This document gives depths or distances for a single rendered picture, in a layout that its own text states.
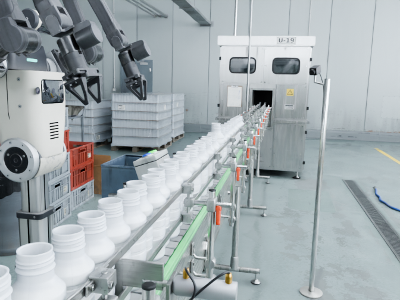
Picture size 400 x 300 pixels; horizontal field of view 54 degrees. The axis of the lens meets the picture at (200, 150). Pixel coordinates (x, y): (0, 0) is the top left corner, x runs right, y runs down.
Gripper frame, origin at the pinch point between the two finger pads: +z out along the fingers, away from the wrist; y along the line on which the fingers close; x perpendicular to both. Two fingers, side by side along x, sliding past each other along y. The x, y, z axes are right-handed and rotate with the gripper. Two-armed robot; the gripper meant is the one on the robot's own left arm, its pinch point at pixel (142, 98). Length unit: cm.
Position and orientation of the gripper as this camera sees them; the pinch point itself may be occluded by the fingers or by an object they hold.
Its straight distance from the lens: 163.7
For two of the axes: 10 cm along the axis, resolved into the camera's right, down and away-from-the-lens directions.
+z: 3.7, 9.3, 0.8
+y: 0.8, -1.2, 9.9
